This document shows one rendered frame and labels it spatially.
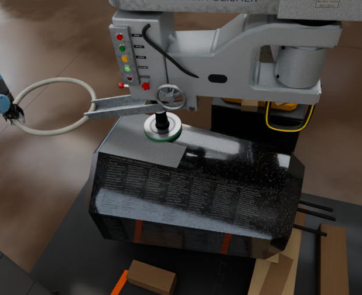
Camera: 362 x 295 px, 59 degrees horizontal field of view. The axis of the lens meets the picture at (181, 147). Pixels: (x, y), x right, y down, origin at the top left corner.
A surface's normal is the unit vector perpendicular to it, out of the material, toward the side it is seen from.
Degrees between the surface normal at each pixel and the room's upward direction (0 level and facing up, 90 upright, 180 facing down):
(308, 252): 0
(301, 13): 90
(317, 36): 90
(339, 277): 0
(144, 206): 45
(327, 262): 0
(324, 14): 90
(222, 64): 90
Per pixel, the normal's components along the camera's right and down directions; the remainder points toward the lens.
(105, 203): -0.27, 0.06
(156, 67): -0.21, 0.75
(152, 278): -0.07, -0.65
